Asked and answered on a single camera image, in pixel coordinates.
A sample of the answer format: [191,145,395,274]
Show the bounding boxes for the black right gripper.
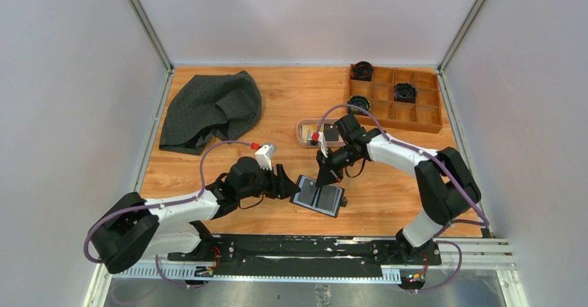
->
[316,143,361,188]

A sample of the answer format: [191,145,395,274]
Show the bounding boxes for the pink oval plastic tray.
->
[296,118,345,148]

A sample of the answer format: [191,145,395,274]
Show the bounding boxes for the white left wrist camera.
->
[254,143,276,171]

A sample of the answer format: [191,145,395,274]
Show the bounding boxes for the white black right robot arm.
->
[309,114,488,264]

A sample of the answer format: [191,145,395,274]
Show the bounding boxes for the dark green dotted cloth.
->
[159,71,262,155]

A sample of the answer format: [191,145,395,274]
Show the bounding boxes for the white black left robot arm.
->
[87,157,300,274]

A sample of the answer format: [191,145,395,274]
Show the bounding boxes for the rolled dark belt top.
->
[351,61,374,82]

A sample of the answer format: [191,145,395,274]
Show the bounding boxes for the black VIP credit card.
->
[322,123,340,142]

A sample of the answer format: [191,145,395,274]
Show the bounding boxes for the aluminium frame rail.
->
[81,238,530,307]

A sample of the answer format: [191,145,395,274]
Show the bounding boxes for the wooden compartment organizer box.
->
[343,61,443,134]

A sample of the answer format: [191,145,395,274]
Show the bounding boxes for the gold credit card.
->
[300,124,317,144]

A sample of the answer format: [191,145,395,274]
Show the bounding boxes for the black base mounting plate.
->
[164,234,442,279]

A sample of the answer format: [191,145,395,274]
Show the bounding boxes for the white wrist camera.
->
[307,132,328,157]
[254,143,276,171]

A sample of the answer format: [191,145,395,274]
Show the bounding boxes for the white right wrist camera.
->
[307,132,328,157]

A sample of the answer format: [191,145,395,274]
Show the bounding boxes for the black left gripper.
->
[238,162,300,200]

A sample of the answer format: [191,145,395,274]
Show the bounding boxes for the black leather card holder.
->
[290,175,347,218]

